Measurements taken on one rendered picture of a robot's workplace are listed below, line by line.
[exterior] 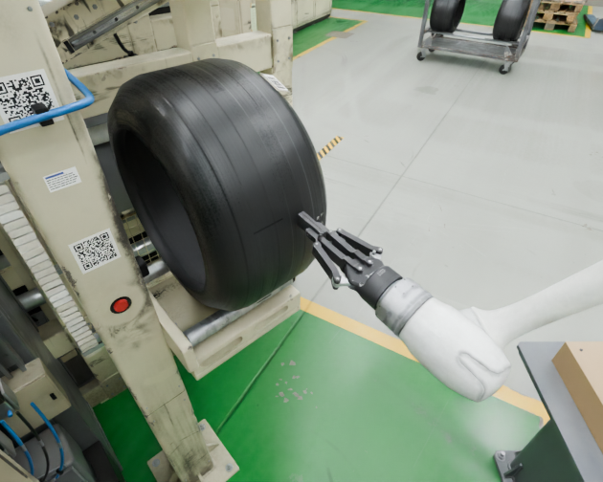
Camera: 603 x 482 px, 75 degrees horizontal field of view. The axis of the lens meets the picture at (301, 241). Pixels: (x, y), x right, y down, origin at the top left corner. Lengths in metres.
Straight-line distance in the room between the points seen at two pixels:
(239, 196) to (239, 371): 1.41
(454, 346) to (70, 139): 0.67
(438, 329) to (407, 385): 1.41
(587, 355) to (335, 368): 1.07
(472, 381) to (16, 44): 0.78
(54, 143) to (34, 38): 0.15
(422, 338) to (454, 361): 0.05
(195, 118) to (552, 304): 0.69
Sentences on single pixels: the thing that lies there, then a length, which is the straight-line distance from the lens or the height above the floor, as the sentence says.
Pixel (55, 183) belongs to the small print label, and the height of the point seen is 1.38.
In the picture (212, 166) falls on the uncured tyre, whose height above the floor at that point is 1.37.
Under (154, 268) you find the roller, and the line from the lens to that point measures 1.22.
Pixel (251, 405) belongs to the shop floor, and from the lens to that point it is 1.94.
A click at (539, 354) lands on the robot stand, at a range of 1.49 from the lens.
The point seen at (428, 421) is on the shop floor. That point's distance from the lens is 1.98.
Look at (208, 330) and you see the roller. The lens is 1.04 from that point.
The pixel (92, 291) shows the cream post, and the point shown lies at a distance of 0.90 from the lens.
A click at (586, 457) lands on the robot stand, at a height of 0.65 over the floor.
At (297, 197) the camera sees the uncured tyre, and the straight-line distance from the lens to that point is 0.79.
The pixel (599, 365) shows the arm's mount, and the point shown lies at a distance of 1.42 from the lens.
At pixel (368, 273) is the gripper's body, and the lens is 0.71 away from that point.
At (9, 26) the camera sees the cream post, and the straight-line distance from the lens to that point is 0.69.
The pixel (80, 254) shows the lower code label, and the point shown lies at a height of 1.23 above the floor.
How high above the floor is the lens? 1.73
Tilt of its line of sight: 41 degrees down
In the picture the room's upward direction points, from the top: straight up
